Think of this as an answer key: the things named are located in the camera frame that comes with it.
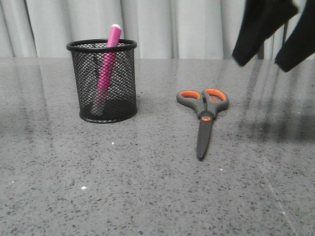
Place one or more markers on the grey curtain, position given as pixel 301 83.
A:
pixel 163 29

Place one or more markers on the grey orange scissors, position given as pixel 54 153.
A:
pixel 206 105

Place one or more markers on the pink marker pen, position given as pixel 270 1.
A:
pixel 106 71

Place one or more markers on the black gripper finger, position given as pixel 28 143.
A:
pixel 261 19
pixel 301 43

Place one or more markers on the black mesh pen cup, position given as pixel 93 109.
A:
pixel 120 100

